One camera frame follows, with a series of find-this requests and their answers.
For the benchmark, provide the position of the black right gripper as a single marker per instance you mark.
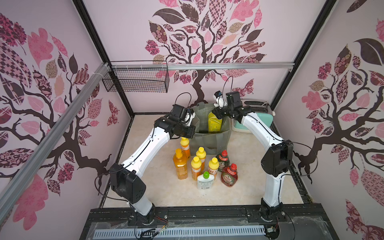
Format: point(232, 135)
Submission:
point(221, 110)

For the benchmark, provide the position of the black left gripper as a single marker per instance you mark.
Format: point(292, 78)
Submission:
point(191, 132)

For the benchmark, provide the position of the large yellow dish soap bottle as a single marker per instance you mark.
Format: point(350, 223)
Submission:
point(214, 124)

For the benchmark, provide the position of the orange pump soap bottle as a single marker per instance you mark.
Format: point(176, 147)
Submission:
point(180, 162)

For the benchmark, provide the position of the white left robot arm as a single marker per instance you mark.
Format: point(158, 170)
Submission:
point(126, 179)

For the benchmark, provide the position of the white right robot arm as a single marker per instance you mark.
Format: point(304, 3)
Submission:
point(276, 161)

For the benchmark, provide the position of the orange bottle yellow cap rear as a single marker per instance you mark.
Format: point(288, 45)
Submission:
point(185, 145)

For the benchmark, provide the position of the mint green toaster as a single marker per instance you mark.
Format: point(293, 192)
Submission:
point(263, 111)

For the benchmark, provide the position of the orange bottle yellow cap middle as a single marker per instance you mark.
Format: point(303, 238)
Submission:
point(201, 154)

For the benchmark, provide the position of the orange bottle yellow cap front-left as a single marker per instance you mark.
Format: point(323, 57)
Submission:
point(196, 167)

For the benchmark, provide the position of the dark green bottle red cap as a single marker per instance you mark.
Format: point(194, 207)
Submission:
point(223, 160)

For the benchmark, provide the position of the orange bottle yellow cap front-right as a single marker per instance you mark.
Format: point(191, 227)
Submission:
point(213, 166)

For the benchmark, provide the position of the white bottle green cap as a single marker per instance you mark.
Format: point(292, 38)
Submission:
point(205, 181)

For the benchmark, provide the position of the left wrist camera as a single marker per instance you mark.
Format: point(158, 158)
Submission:
point(182, 115)

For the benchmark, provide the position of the black wire basket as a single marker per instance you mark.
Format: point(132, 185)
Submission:
point(138, 77)

